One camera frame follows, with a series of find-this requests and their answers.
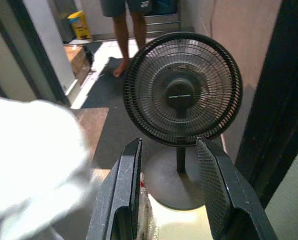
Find person in dark shorts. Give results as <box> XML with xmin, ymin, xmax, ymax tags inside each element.
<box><xmin>100</xmin><ymin>0</ymin><xmax>153</xmax><ymax>78</ymax></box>

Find black standing fan white base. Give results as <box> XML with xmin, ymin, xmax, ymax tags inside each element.
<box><xmin>122</xmin><ymin>31</ymin><xmax>244</xmax><ymax>211</ymax></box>

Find brown cardboard box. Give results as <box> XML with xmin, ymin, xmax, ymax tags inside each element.
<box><xmin>63</xmin><ymin>44</ymin><xmax>90</xmax><ymax>77</ymax></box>

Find grey stair steps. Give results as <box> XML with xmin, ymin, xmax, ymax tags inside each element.
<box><xmin>143</xmin><ymin>13</ymin><xmax>182</xmax><ymax>35</ymax></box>

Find bubble wrapped box red tape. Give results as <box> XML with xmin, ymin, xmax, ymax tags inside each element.
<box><xmin>136</xmin><ymin>172</ymin><xmax>160</xmax><ymax>240</ymax></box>

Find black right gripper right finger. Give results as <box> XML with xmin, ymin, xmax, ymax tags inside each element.
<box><xmin>196</xmin><ymin>136</ymin><xmax>279</xmax><ymax>240</ymax></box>

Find yellow plastic bin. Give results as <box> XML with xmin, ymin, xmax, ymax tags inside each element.
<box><xmin>67</xmin><ymin>10</ymin><xmax>93</xmax><ymax>41</ymax></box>

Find black framed sliding door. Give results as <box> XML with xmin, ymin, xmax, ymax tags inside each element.
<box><xmin>235</xmin><ymin>0</ymin><xmax>298</xmax><ymax>240</ymax></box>

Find white cloth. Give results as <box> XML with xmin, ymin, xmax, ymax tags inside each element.
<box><xmin>0</xmin><ymin>94</ymin><xmax>94</xmax><ymax>240</ymax></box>

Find dark framed door panel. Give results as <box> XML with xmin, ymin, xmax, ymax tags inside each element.
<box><xmin>0</xmin><ymin>0</ymin><xmax>71</xmax><ymax>107</ymax></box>

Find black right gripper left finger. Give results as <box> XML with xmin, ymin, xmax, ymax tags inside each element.
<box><xmin>85</xmin><ymin>137</ymin><xmax>143</xmax><ymax>240</ymax></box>

